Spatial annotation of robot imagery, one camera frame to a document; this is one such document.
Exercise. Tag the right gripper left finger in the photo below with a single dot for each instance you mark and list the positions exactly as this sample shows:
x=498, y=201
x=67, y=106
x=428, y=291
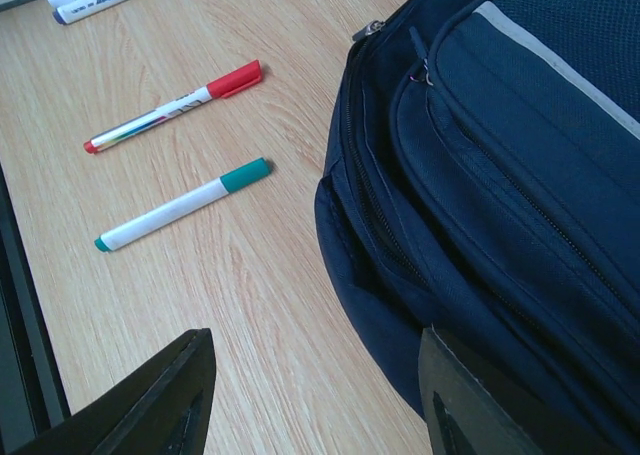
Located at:
x=163, y=407

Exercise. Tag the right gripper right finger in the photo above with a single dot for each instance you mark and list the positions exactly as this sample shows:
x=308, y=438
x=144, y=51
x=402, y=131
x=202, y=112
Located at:
x=471, y=407

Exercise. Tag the navy blue backpack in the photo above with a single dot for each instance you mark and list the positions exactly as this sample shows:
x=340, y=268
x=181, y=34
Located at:
x=482, y=177

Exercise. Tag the green cap marker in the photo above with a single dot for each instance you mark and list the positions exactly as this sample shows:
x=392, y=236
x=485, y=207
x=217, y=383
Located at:
x=182, y=206

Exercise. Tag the red cap marker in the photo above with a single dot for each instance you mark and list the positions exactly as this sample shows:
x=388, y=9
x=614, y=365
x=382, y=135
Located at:
x=224, y=87

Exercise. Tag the black aluminium frame rail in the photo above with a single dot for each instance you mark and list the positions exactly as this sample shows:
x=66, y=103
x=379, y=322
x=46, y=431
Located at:
x=33, y=399

